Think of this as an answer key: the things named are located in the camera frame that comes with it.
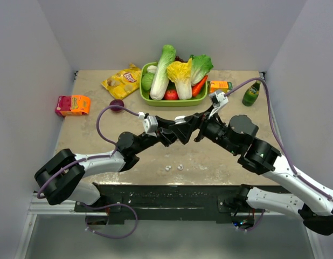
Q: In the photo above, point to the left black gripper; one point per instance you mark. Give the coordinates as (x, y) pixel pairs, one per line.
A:
(165, 136)

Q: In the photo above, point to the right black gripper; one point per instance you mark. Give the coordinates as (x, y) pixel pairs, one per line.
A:
(184, 131)

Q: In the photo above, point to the white square charging case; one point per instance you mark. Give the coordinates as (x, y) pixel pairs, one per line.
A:
(179, 119)

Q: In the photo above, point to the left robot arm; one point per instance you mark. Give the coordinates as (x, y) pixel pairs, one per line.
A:
(61, 177)

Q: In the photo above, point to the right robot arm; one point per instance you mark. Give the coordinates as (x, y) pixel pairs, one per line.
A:
(306, 198)

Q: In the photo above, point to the red apple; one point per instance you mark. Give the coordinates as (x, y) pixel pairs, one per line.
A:
(171, 95)

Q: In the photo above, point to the green plastic basket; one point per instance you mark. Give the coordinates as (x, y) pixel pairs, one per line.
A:
(145, 95)

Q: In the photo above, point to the orange carrot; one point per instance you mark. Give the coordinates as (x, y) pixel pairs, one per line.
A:
(198, 87)

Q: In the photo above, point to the green napa cabbage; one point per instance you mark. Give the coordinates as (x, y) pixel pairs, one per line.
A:
(161, 80)

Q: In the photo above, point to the orange juice carton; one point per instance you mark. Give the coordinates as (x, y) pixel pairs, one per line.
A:
(225, 86)

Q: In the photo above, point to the round green cabbage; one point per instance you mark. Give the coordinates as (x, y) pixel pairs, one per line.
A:
(146, 81)

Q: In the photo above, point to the purple red onion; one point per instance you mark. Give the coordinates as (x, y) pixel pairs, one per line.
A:
(116, 105)

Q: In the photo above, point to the yellow napa cabbage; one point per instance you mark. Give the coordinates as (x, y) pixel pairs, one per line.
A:
(180, 74)

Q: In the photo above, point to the white garlic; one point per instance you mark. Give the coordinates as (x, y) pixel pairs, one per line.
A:
(152, 69)

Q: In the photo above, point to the yellow Lays chips bag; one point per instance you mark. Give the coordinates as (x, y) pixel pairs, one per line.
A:
(125, 82)

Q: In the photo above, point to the green leafy cabbage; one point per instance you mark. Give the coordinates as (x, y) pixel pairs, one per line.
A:
(201, 66)

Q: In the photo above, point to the green Perrier glass bottle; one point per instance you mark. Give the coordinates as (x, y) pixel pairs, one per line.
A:
(251, 94)

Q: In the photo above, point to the dark red grapes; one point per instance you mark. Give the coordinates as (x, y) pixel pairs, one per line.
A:
(177, 58)

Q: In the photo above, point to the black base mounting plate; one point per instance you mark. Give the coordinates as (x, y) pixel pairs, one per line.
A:
(168, 203)

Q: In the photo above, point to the orange pink snack box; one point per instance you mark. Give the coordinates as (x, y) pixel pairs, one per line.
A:
(73, 105)

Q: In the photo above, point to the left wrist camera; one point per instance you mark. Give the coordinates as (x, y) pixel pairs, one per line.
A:
(150, 125)

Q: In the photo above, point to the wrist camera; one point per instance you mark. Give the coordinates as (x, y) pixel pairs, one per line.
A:
(218, 100)
(150, 125)

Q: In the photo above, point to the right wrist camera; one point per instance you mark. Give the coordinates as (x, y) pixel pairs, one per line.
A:
(218, 100)

